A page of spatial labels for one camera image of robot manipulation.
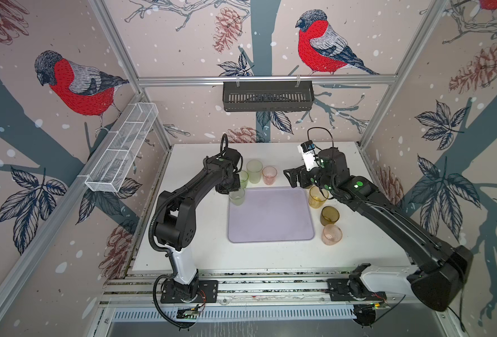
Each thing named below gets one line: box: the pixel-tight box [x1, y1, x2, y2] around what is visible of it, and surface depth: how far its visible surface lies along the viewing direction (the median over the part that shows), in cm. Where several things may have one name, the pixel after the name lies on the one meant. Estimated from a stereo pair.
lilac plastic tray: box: [227, 186, 316, 243], surface depth 93 cm
